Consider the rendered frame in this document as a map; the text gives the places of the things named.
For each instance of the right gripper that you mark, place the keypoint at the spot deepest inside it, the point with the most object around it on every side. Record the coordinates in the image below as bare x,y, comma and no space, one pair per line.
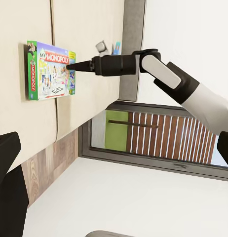
106,66

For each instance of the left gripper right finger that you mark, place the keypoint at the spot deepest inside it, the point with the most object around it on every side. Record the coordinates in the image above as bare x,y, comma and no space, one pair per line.
222,145

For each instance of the board game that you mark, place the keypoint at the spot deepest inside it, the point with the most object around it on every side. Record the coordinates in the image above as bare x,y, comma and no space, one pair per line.
117,50
47,73

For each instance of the door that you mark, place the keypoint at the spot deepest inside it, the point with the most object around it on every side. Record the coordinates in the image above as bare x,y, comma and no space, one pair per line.
160,137

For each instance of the bed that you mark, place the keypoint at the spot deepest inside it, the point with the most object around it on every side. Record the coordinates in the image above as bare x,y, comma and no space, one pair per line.
74,25

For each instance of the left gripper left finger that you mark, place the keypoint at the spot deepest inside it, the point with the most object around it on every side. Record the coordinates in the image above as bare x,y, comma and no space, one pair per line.
10,146

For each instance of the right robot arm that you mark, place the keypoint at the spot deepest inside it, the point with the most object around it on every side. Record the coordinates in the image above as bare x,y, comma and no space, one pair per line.
209,108

